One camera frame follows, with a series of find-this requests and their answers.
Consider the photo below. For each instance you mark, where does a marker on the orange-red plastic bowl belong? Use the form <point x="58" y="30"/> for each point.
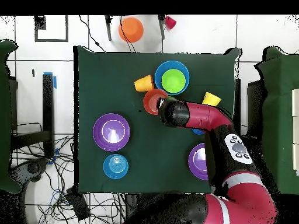
<point x="150" y="102"/>

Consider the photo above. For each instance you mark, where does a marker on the purple plastic bowl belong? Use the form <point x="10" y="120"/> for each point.
<point x="111" y="132"/>
<point x="197" y="161"/>

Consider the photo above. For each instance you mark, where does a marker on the orange plastic cup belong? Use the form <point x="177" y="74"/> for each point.
<point x="143" y="84"/>

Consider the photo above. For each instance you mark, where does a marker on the dark blue plastic bowl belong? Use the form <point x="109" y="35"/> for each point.
<point x="198" y="132"/>

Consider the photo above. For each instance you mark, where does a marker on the green plastic bowl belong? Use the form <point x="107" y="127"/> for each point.
<point x="174" y="81"/>

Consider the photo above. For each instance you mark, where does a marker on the large light blue bowl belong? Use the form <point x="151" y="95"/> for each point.
<point x="158" y="74"/>

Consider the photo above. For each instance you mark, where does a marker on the yellow plastic cup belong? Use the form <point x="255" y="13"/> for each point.
<point x="211" y="99"/>

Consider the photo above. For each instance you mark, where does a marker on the red plastic cup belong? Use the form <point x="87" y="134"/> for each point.
<point x="170" y="22"/>

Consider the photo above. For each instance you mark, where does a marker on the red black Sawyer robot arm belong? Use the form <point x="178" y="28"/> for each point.
<point x="201" y="116"/>

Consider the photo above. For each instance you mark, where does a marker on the small light blue bowl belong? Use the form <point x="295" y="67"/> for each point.
<point x="115" y="166"/>

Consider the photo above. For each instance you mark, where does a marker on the dark green tablecloth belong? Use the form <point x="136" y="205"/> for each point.
<point x="105" y="81"/>

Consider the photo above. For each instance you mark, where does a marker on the orange round object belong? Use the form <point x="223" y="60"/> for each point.
<point x="131" y="29"/>

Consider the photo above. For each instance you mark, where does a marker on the black tripod leg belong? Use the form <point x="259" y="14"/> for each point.
<point x="162" y="25"/>
<point x="108" y="28"/>

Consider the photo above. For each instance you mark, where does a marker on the black metal stand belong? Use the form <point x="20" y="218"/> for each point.
<point x="48" y="105"/>

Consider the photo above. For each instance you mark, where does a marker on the blue tape strip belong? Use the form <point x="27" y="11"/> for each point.
<point x="55" y="81"/>

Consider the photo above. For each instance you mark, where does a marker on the black power adapter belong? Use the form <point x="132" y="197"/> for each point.
<point x="78" y="205"/>

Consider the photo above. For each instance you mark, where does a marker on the black grey chair base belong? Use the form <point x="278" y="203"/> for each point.
<point x="31" y="168"/>

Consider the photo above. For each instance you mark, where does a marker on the small black object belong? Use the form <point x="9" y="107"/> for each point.
<point x="33" y="73"/>

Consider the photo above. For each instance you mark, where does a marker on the green cloth covered table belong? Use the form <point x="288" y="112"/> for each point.
<point x="278" y="105"/>
<point x="4" y="116"/>

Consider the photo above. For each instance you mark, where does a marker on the white box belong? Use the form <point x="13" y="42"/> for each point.
<point x="296" y="157"/>

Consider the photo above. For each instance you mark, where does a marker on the black metal post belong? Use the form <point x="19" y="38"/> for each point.
<point x="237" y="98"/>

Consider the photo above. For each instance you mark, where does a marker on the black square floor frame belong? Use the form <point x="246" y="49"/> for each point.
<point x="40" y="22"/>

